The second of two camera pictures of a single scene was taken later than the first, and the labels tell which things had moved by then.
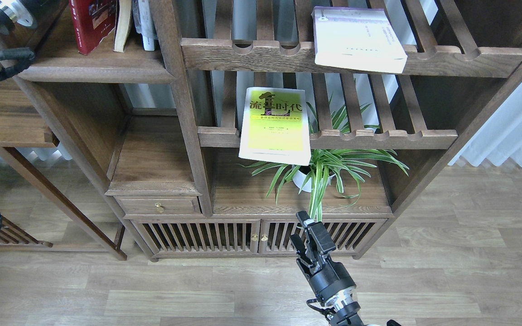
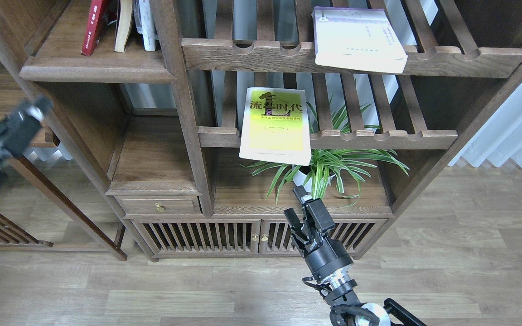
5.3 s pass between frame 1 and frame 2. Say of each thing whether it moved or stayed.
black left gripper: moved
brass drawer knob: stayed
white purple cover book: stayed
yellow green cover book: stayed
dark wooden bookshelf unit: stayed
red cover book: moved
